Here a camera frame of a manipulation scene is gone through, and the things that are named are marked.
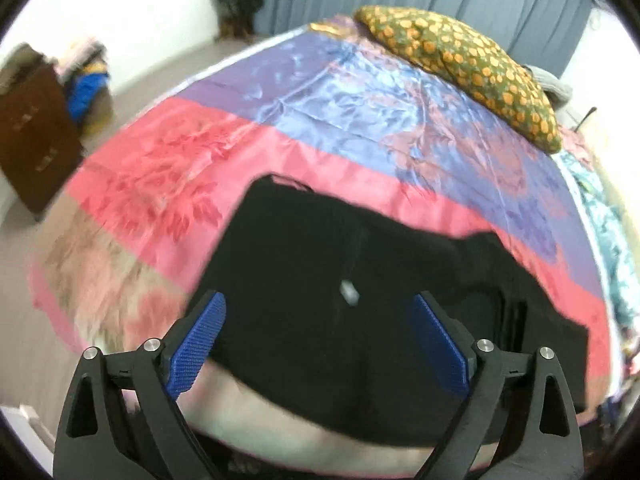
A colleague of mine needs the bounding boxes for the grey folded towel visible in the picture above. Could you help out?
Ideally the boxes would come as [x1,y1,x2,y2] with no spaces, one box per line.
[522,64,574,109]

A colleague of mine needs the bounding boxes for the dark brown dresser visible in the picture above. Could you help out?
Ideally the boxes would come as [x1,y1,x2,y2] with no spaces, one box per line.
[0,44,87,222]

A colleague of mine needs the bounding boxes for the black pants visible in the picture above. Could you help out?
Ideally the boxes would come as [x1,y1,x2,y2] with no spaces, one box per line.
[197,174,592,449]

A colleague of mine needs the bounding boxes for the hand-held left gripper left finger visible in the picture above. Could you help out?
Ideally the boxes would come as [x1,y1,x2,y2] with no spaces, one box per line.
[52,290,227,480]

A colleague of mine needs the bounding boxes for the yellow spotted green pillow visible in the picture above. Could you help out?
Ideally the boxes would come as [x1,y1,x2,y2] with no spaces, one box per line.
[353,5,564,155]

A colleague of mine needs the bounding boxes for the pink cloth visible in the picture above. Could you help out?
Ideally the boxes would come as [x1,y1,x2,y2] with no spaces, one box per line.
[555,125,597,166]

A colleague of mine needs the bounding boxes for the teal floral blanket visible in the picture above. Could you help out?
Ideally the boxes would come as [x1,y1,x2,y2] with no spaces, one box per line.
[554,149,640,362]

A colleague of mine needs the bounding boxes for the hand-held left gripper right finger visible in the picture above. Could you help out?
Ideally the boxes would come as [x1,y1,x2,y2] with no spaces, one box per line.
[410,291,586,480]

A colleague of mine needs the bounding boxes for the pink and purple floral bedspread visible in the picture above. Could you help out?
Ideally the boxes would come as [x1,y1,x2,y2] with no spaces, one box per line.
[30,21,622,477]

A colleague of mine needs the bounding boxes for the pile of colourful clothes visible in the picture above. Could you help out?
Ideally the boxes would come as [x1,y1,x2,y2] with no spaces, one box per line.
[54,36,114,137]

